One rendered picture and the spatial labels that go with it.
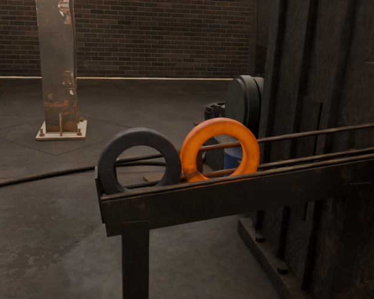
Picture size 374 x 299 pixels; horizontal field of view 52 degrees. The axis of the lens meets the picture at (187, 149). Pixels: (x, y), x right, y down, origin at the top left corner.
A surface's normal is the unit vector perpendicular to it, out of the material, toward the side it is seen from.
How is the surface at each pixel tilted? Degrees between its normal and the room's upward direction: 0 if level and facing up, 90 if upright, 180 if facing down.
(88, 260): 0
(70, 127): 90
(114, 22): 90
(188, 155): 90
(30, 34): 90
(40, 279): 0
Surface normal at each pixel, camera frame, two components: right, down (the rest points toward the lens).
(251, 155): 0.18, 0.32
